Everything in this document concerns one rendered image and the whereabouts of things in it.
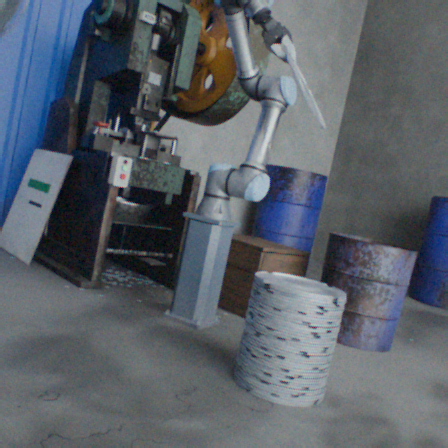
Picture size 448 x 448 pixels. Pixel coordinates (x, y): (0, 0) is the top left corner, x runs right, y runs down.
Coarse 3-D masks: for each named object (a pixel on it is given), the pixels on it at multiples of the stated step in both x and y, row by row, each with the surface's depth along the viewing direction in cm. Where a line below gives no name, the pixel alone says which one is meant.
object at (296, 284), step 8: (264, 272) 171; (264, 280) 157; (272, 280) 160; (280, 280) 162; (288, 280) 163; (296, 280) 167; (304, 280) 175; (312, 280) 175; (288, 288) 149; (296, 288) 155; (304, 288) 156; (312, 288) 157; (320, 288) 164; (328, 288) 167; (336, 288) 168; (320, 296) 148; (328, 296) 149; (336, 296) 155; (344, 296) 155
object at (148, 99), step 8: (152, 56) 265; (152, 64) 265; (160, 64) 268; (168, 64) 272; (152, 72) 266; (160, 72) 269; (152, 80) 267; (160, 80) 270; (144, 88) 263; (152, 88) 268; (160, 88) 271; (128, 96) 270; (136, 96) 265; (144, 96) 264; (152, 96) 265; (160, 96) 272; (128, 104) 269; (136, 104) 264; (144, 104) 263; (152, 104) 266; (160, 104) 268; (152, 112) 270
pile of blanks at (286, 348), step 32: (256, 288) 160; (256, 320) 155; (288, 320) 149; (320, 320) 149; (256, 352) 154; (288, 352) 150; (320, 352) 153; (256, 384) 153; (288, 384) 150; (320, 384) 154
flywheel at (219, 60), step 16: (208, 0) 297; (208, 16) 301; (224, 16) 289; (208, 32) 298; (224, 32) 287; (208, 48) 291; (224, 48) 288; (208, 64) 294; (224, 64) 285; (192, 80) 304; (224, 80) 278; (192, 96) 302; (208, 96) 288; (192, 112) 296
